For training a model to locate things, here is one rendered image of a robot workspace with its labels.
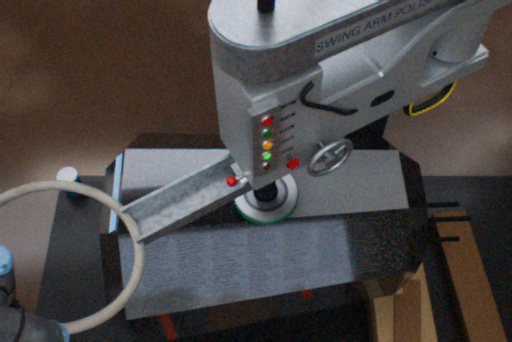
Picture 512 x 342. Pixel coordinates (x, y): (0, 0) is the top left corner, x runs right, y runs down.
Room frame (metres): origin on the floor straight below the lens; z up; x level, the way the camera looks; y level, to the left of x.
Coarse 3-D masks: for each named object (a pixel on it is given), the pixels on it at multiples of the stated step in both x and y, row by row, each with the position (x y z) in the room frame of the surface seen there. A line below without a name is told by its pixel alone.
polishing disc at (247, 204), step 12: (240, 180) 1.03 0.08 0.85; (276, 180) 1.03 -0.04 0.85; (288, 180) 1.03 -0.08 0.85; (252, 192) 0.98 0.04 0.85; (288, 192) 0.98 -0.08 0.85; (240, 204) 0.94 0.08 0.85; (252, 204) 0.94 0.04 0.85; (264, 204) 0.94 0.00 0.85; (276, 204) 0.94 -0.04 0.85; (288, 204) 0.94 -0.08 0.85; (252, 216) 0.89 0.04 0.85; (264, 216) 0.89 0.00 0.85; (276, 216) 0.89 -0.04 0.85
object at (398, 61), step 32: (480, 0) 1.20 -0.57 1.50; (416, 32) 1.11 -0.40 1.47; (320, 64) 1.09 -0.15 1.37; (352, 64) 1.08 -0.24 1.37; (384, 64) 1.07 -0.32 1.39; (416, 64) 1.11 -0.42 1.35; (448, 64) 1.22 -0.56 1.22; (480, 64) 1.26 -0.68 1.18; (320, 96) 0.98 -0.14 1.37; (352, 96) 1.00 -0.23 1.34; (384, 96) 1.06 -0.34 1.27; (416, 96) 1.13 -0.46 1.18; (320, 128) 0.95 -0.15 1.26; (352, 128) 1.01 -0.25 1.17
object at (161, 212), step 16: (224, 160) 0.97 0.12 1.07; (192, 176) 0.92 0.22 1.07; (208, 176) 0.94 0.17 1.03; (224, 176) 0.94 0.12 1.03; (160, 192) 0.86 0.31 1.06; (176, 192) 0.88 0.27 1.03; (192, 192) 0.88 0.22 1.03; (208, 192) 0.88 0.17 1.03; (224, 192) 0.86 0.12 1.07; (240, 192) 0.87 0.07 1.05; (128, 208) 0.81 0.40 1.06; (144, 208) 0.83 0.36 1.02; (160, 208) 0.83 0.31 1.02; (176, 208) 0.83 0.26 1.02; (192, 208) 0.83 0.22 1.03; (208, 208) 0.82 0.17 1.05; (144, 224) 0.78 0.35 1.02; (160, 224) 0.78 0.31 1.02; (176, 224) 0.77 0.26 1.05; (144, 240) 0.72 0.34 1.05
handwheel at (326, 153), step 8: (320, 144) 0.95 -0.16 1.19; (328, 144) 0.91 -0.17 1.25; (336, 144) 0.91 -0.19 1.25; (344, 144) 0.92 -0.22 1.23; (352, 144) 0.94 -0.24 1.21; (320, 152) 0.89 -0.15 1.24; (328, 152) 0.91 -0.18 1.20; (336, 152) 0.92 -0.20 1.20; (344, 152) 0.94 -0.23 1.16; (312, 160) 0.88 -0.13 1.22; (320, 160) 0.89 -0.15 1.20; (328, 160) 0.89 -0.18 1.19; (336, 160) 0.90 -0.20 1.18; (344, 160) 0.93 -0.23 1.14; (312, 168) 0.87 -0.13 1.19; (328, 168) 0.90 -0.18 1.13; (336, 168) 0.91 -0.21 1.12
